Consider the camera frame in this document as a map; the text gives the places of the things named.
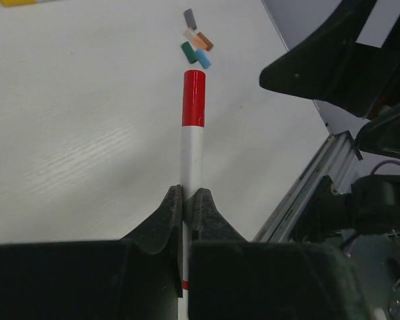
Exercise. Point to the grey pen cap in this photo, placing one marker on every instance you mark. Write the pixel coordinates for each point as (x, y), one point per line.
(190, 19)

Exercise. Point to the dark green pen cap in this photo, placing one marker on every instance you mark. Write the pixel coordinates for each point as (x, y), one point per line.
(189, 52)

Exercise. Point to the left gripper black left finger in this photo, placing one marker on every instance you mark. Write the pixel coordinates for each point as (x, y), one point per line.
(161, 234)

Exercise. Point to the red capped marker pen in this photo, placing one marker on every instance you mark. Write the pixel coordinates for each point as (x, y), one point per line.
(192, 128)

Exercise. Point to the aluminium front rail frame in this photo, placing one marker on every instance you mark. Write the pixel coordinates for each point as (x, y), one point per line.
(337, 158)

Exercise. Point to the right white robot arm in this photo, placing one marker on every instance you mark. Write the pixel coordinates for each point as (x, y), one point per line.
(372, 207)

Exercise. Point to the orange pen cap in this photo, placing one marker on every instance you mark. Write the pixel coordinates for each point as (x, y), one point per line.
(194, 39)

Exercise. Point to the blue pen cap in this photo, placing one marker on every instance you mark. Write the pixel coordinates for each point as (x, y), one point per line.
(202, 58)

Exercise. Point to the yellow capped marker pen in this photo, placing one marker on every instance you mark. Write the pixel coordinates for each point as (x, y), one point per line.
(13, 3)

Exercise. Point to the brown pen cap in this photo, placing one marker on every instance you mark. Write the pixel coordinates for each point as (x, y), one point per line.
(208, 44)

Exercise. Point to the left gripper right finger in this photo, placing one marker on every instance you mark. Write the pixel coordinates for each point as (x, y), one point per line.
(208, 224)

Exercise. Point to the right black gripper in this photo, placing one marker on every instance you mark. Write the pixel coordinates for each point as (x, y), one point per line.
(330, 65)

